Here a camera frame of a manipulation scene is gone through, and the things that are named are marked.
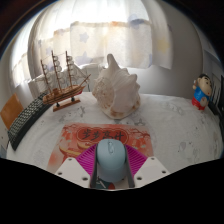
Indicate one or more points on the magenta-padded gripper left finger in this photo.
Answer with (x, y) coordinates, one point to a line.
(75, 170)

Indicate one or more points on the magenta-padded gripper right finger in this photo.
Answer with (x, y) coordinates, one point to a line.
(149, 169)

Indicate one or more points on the light blue computer mouse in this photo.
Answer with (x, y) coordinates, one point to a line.
(111, 160)

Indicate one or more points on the red printed mouse pad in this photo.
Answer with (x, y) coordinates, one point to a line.
(100, 136)

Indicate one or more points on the white cartoon-printed tablecloth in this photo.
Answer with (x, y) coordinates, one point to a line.
(133, 130)

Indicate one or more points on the black keyboard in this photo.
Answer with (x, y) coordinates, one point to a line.
(28, 118)

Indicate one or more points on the large white conch shell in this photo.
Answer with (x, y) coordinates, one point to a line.
(115, 90)

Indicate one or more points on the orange wooden chair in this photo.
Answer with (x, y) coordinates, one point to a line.
(11, 111)

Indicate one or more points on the wooden model sailing ship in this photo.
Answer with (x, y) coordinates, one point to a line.
(63, 83)

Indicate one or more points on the cartoon boy figurine clock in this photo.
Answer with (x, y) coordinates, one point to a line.
(201, 91)

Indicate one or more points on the star-printed sheer curtain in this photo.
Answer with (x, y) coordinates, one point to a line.
(100, 36)

